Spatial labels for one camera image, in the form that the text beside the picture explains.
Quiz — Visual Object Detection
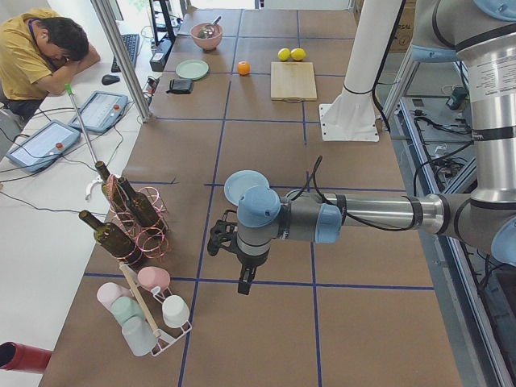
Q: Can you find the orange fruit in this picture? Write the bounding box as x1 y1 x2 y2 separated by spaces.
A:
237 60 251 76

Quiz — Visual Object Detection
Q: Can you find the dark wine bottle middle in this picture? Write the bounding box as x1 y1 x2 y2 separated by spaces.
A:
118 177 166 235

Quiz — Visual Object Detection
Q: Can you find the yellow lemon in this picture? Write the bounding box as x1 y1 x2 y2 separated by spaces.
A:
277 48 291 62
290 48 306 61

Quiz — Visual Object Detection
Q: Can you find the teach pendant tablet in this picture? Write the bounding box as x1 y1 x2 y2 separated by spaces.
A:
79 90 128 135
6 120 80 173

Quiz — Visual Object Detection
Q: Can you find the teach pendant tablet near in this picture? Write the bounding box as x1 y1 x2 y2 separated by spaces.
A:
6 120 80 173

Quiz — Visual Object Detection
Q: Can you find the black keyboard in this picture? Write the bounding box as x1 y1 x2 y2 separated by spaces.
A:
110 34 139 73

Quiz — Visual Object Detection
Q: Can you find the teach pendant tablet far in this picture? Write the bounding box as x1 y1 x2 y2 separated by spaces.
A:
79 90 128 135

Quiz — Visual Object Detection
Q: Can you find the yellow lemon near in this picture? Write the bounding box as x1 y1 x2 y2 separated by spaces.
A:
277 48 291 62

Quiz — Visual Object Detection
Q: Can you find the metal scoop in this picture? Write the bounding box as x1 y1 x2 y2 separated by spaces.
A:
197 15 222 39

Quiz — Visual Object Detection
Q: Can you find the pink cup upper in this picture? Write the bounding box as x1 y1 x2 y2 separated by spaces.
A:
137 266 170 291

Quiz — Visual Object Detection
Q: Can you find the light blue plate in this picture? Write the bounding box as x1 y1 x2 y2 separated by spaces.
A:
224 169 269 206

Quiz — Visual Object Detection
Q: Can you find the yellow lemon far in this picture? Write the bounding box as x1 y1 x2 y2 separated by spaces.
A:
290 48 306 61

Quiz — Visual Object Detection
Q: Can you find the pale green cup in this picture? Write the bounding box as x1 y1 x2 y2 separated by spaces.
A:
110 296 144 326

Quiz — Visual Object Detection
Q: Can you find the light green plate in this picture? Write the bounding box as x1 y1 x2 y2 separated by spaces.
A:
176 60 210 81

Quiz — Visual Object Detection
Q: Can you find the metal reacher stick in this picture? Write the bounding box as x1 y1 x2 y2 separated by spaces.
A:
64 83 102 198

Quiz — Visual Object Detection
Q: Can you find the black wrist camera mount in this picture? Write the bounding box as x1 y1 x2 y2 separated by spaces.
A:
206 210 238 256

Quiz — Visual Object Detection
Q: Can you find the dark wine bottle front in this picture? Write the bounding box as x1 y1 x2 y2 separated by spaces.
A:
78 210 147 269

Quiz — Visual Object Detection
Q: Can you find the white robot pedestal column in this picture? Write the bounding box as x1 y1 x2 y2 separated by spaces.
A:
319 0 404 142

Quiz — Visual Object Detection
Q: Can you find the person in yellow shirt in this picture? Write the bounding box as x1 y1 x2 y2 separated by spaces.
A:
1 8 101 121

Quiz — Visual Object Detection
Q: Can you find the pale pink cup left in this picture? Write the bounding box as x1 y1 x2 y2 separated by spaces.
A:
97 282 132 311

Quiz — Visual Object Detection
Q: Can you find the dark wine bottle upright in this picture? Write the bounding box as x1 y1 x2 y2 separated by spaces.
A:
94 160 127 213

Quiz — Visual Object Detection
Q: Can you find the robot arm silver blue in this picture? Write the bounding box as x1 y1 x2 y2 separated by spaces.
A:
233 1 515 294

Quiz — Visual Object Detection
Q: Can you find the black computer mouse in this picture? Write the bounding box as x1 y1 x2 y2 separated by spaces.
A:
101 74 120 85

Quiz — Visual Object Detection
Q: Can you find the aluminium frame post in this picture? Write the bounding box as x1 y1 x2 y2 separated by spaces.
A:
90 0 152 123

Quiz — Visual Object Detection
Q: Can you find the white wire cup rack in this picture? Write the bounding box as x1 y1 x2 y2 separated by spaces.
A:
119 264 192 357

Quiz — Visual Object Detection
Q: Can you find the white cup right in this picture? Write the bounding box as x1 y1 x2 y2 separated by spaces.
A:
162 295 190 328

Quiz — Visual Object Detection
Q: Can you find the bamboo cutting board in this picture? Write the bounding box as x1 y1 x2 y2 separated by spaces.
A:
270 62 318 101

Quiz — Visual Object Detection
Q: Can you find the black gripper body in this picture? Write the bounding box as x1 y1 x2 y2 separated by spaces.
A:
239 258 258 282

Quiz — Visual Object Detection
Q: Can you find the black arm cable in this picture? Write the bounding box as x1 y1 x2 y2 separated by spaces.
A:
288 155 476 231

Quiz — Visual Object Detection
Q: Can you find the copper wire bottle rack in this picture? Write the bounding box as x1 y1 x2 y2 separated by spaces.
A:
102 174 171 262

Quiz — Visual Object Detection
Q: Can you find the red cylinder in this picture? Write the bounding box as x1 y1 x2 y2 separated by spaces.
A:
1 342 52 374

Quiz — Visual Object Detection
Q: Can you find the pale blue cup bottom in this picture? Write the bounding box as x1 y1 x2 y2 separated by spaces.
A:
122 316 157 356

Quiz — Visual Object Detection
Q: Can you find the wooden rod handle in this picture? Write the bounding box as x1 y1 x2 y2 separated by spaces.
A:
119 264 161 338

